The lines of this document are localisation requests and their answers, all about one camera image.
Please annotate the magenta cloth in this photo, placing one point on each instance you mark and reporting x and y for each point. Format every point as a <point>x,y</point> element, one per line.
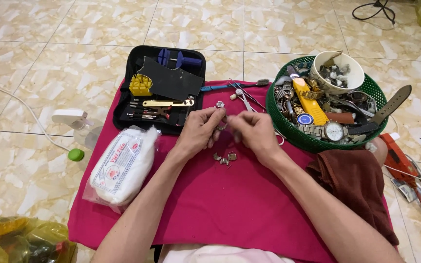
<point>232,212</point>

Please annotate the brown towel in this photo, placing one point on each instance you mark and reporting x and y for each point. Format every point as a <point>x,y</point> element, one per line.
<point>353,190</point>

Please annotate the person's left hand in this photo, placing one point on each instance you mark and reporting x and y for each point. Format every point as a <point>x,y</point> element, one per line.
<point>196,131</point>

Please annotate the black zip tool case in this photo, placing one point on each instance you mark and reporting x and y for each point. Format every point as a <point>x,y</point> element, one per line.
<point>126,109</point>

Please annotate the orange electric tool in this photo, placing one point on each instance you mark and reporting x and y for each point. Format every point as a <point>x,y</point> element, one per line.
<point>397,157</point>

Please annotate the thin dark tweezers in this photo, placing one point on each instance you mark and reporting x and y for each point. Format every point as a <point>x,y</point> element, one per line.
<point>247,93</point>

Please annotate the white cotton wool packet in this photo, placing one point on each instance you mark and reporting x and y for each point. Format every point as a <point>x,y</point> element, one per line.
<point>122,168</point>

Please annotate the yellow watch holder block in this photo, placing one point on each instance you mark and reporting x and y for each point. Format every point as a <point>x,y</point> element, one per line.
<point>139,86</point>

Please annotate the silver wristwatch white dial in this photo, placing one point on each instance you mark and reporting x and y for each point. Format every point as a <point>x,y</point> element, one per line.
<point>334,131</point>

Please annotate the yellow plastic bag with items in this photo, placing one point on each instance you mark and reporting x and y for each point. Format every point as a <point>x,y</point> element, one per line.
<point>16,241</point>

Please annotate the person's right hand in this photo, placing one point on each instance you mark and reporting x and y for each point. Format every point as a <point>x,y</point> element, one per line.
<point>263,140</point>

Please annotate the person's knee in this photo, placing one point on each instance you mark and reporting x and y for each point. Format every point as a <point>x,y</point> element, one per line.
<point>380,151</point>

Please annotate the green bottle cap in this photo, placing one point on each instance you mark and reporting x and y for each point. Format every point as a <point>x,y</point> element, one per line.
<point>76,155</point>

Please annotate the small white plug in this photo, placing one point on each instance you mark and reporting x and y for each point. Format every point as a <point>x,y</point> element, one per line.
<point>233,97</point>

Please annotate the clear spray bottle white head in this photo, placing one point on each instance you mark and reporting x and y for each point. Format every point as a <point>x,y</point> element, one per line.
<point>75,118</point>

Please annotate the brass case opener blade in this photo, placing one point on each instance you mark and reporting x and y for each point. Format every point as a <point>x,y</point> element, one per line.
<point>166,103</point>

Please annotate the white ceramic bowl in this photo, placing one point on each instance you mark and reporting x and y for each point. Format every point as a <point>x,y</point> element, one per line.
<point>355,73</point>

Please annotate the silver tweezers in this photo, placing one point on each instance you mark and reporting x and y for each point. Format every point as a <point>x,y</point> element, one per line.
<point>246,100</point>

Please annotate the person's white shorts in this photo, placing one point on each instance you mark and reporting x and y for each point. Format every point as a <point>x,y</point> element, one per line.
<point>217,255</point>

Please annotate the black torn sheet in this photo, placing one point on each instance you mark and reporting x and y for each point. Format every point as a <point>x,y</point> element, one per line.
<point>174,82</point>

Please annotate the blue round watch dial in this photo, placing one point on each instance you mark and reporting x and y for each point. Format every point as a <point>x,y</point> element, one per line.
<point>304,119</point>

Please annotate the heap of watch parts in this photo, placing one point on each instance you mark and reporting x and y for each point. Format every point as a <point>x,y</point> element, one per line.
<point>356,104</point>

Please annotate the person's right fingers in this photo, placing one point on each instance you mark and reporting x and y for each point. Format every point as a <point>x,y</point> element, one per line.
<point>241,126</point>

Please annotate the set of steel pin punches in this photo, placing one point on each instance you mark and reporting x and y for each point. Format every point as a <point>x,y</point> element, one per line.
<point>143,115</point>

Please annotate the green plastic basket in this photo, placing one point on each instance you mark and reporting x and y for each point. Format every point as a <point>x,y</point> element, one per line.
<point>291,133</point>

